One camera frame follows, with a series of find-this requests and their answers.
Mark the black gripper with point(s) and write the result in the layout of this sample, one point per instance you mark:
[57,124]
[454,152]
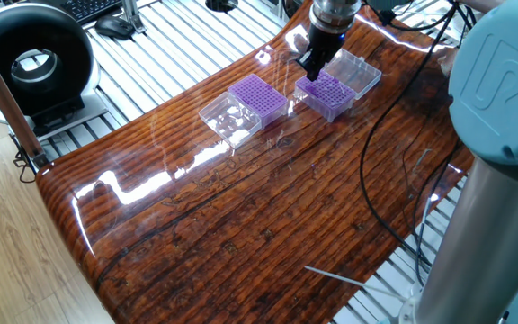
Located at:
[325,43]

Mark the purple pipette tip holder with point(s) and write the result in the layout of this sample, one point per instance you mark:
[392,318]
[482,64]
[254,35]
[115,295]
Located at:
[329,94]
[259,99]

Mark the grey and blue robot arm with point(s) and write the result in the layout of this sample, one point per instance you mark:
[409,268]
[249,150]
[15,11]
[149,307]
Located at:
[502,162]

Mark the silver ribbed wrist flange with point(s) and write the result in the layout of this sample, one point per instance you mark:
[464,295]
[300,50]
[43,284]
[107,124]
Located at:
[333,13]

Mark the glossy wood grain mat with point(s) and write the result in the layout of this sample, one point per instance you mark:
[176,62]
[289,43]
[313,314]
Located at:
[268,225]

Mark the black computer mouse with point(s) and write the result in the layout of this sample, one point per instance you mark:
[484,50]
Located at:
[115,27]

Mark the thin white rod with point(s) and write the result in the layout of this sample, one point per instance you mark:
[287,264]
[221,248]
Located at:
[335,274]

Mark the black computer keyboard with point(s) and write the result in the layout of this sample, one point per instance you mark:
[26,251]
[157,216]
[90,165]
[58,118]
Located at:
[93,7]

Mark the brown wooden post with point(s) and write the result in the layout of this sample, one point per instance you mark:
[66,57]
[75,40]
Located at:
[7,108]

